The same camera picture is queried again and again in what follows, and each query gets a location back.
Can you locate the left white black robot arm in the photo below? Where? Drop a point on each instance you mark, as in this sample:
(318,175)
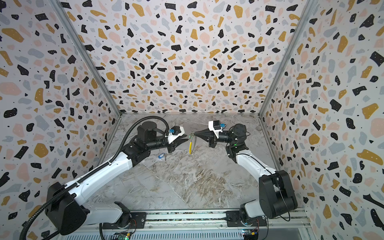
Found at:
(70,211)

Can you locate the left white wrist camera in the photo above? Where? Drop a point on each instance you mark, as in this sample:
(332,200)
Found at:
(173,132)

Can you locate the aluminium mounting rail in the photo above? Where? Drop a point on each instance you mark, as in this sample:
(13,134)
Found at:
(208,219)

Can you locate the blue capped key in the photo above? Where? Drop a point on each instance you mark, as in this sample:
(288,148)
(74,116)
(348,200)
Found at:
(162,156)

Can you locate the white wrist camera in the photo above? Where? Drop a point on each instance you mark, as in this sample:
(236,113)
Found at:
(216,127)
(173,132)

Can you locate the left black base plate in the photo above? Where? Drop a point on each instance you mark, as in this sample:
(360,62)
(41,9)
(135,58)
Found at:
(134,221)

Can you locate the left green circuit board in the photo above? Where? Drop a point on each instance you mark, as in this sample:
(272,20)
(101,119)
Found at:
(125,235)

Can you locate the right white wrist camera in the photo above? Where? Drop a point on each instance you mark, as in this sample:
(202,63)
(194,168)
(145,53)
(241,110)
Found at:
(216,127)

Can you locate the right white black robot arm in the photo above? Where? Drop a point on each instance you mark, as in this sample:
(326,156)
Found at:
(276,193)

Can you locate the white slotted cable duct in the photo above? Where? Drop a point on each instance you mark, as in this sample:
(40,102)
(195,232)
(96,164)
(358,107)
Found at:
(163,235)

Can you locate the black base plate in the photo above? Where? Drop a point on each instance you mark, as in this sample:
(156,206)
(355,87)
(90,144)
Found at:
(234,219)
(134,221)

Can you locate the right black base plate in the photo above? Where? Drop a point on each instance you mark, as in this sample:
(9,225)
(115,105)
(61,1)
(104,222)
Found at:
(234,219)

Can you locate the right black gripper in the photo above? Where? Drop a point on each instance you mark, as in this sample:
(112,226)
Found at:
(211,139)

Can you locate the right circuit board with wires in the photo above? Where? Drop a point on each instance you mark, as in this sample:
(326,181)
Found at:
(250,234)

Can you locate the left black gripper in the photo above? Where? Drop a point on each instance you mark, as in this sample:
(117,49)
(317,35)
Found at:
(175,144)

